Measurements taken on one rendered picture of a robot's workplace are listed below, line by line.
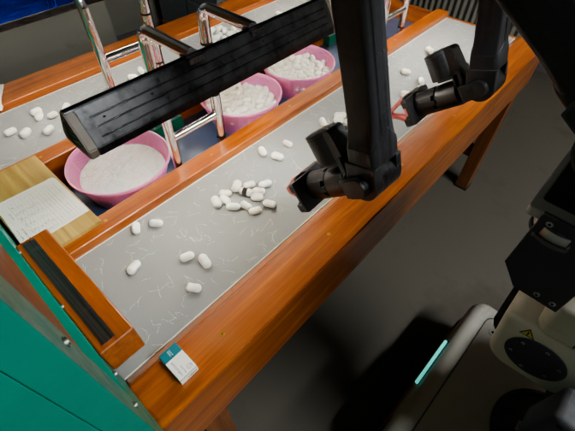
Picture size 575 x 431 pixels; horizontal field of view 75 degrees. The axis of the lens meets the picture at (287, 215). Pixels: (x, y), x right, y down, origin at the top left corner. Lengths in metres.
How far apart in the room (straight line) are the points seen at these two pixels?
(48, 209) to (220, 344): 0.53
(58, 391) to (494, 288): 1.72
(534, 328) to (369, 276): 1.00
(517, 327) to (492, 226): 1.31
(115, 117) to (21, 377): 0.43
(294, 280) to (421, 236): 1.22
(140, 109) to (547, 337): 0.79
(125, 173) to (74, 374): 0.81
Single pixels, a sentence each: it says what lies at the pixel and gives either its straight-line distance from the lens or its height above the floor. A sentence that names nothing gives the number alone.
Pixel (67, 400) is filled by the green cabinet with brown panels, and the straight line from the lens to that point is 0.38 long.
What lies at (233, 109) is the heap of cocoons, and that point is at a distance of 1.26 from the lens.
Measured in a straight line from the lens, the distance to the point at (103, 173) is 1.14.
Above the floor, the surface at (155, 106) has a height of 1.07.
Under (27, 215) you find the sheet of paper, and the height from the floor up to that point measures 0.78.
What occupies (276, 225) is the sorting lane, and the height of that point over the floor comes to 0.74.
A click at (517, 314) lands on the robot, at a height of 0.80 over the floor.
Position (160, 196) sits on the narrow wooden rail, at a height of 0.76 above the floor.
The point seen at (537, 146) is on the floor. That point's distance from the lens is 2.74.
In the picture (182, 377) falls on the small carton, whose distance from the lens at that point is 0.70.
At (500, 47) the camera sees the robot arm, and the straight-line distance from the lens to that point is 0.88.
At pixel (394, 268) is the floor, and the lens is 1.77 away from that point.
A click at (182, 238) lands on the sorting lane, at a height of 0.74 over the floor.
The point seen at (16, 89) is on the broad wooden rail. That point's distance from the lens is 1.55.
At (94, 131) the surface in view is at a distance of 0.66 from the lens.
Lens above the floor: 1.43
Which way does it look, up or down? 49 degrees down
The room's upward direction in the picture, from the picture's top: 1 degrees clockwise
